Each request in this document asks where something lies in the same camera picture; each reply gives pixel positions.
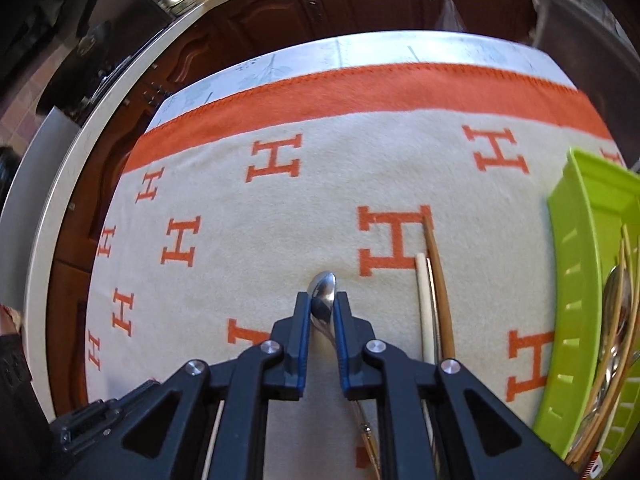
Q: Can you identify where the steel chopstick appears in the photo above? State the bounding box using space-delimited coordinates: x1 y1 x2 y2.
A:
433 300 443 362

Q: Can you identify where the steel splash guard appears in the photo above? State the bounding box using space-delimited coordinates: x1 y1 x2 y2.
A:
0 107 83 311

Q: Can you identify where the light patterned tablecloth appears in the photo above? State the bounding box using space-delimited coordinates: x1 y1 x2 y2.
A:
150 31 578 131

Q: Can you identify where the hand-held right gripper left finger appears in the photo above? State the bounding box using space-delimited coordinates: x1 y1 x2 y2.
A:
74 291 314 480

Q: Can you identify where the green plastic tray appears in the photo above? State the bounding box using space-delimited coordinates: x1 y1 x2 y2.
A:
531 146 640 480

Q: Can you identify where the steel soup spoon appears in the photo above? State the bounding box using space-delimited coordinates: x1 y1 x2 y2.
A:
587 345 626 426

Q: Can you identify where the dark brown wooden chopstick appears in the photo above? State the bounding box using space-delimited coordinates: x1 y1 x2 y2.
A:
423 219 457 362

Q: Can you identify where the white plastic bag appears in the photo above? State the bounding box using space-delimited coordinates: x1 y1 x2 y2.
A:
434 0 470 35

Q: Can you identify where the orange printed blanket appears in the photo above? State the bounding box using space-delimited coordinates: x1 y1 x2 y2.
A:
82 62 626 480

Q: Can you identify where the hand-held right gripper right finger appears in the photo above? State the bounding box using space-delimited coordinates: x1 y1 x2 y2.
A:
333 291 577 480

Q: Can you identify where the small steel spoon wooden handle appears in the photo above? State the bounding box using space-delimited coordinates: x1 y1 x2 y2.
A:
567 335 632 463
309 270 383 480

